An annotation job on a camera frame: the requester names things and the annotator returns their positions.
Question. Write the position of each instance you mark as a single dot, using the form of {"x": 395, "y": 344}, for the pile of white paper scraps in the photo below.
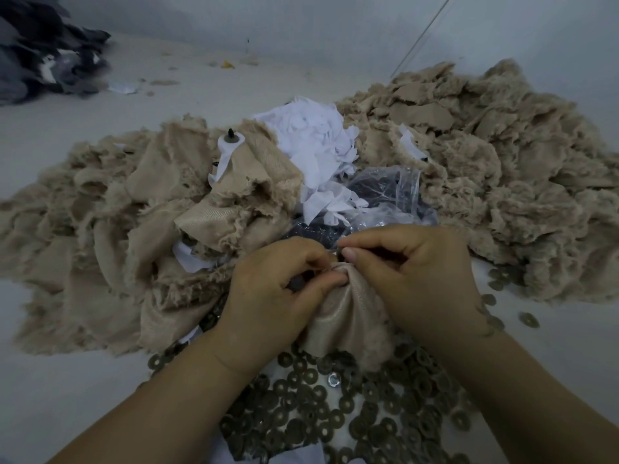
{"x": 314, "y": 149}

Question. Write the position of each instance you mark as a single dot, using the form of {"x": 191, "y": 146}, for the pile of dark grey fabric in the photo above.
{"x": 43, "y": 48}

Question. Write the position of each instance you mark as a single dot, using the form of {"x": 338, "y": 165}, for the clear plastic bag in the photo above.
{"x": 382, "y": 198}

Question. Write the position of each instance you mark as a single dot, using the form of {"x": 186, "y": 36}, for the pile of bronze metal washers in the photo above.
{"x": 348, "y": 405}

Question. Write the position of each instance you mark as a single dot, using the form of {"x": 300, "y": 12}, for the person's left forearm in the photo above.
{"x": 159, "y": 410}

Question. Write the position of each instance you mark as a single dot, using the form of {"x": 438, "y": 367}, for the person's left hand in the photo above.
{"x": 263, "y": 304}

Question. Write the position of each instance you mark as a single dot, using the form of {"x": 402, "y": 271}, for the person's right hand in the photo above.
{"x": 420, "y": 280}

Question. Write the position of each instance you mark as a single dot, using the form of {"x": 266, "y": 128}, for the black stud on white disc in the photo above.
{"x": 232, "y": 140}

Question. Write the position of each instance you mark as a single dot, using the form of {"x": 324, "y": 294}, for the person's right thumb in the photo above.
{"x": 367, "y": 270}

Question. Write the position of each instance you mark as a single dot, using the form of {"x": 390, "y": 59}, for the person's left thumb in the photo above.
{"x": 324, "y": 287}

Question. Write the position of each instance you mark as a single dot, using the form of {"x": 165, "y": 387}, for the white paper scrap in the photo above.
{"x": 123, "y": 86}

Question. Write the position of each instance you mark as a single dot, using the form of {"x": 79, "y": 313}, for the pile of beige fabric pieces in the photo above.
{"x": 145, "y": 227}

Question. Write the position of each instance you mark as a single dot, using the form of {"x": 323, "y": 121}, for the beige fuzzy fabric piece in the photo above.
{"x": 348, "y": 314}

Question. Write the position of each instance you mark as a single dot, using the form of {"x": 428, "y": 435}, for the person's right forearm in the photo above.
{"x": 527, "y": 401}

